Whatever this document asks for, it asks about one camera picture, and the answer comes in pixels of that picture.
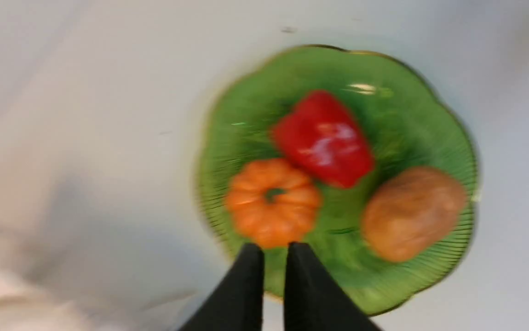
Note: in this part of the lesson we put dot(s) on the small orange pumpkin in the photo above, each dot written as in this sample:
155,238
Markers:
273,203

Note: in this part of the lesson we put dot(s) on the red bell pepper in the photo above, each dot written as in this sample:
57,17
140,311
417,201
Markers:
320,136

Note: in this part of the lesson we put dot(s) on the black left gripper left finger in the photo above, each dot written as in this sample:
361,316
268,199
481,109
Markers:
237,302

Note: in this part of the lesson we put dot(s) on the green glass plate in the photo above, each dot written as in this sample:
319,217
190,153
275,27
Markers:
407,126

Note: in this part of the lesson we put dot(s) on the brown potato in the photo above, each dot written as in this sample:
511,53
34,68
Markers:
412,211

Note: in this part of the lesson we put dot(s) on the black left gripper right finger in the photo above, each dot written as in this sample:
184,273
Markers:
313,301

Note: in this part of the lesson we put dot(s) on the white cloth tote bag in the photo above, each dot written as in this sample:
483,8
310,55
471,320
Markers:
85,281

